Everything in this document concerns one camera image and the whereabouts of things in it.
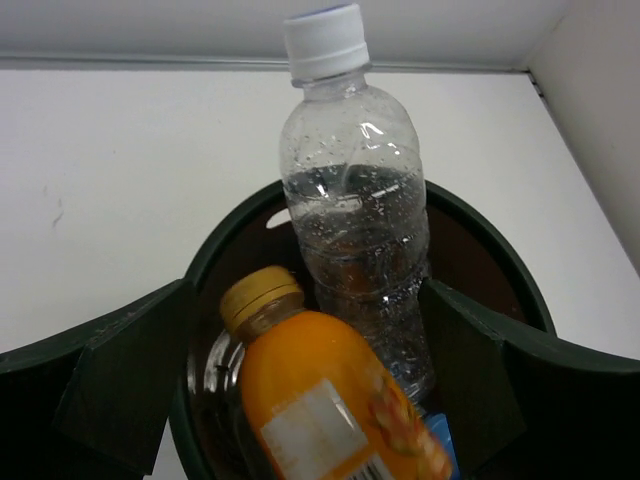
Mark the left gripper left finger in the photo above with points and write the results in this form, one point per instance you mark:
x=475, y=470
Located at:
x=92, y=402

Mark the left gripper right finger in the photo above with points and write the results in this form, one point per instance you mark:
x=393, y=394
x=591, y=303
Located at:
x=524, y=404

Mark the orange juice bottle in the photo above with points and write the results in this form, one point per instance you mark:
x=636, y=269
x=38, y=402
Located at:
x=319, y=401

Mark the clear unlabelled plastic bottle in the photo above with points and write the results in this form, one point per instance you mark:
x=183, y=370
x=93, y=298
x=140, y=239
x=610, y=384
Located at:
x=355, y=189

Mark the clear bottle white blue label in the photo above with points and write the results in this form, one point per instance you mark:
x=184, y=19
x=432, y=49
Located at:
x=217, y=400

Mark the brown plastic bin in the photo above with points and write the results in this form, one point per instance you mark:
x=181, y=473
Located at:
x=466, y=253

